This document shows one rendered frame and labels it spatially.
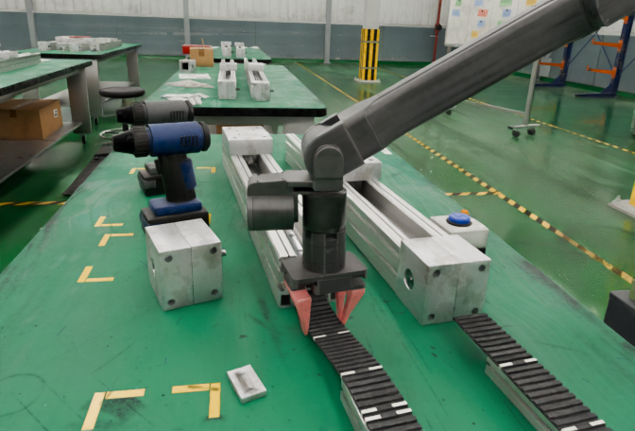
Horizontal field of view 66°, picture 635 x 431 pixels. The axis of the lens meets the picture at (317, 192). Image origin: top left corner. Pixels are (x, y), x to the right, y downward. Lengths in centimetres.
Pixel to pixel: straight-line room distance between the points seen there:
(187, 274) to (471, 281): 41
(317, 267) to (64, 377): 33
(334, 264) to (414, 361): 16
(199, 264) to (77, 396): 23
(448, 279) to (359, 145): 25
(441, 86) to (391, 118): 7
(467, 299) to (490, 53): 35
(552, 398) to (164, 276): 51
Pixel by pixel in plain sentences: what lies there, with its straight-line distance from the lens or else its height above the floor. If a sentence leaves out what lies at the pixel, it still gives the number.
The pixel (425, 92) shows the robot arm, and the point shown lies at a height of 111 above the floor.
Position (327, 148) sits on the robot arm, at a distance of 57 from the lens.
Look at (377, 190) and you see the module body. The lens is 102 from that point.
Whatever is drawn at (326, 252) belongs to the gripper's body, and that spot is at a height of 91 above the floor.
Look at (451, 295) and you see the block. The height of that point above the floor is 82.
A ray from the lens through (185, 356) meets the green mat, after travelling 68.
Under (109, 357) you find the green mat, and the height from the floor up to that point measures 78.
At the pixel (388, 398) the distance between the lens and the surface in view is 56.
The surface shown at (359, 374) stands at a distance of 59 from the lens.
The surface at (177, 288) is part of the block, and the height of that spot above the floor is 81.
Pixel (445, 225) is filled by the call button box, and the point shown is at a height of 84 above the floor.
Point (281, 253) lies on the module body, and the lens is 72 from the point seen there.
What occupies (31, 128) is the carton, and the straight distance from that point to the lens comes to 453.
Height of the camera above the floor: 118
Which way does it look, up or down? 19 degrees down
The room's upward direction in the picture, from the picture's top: 2 degrees clockwise
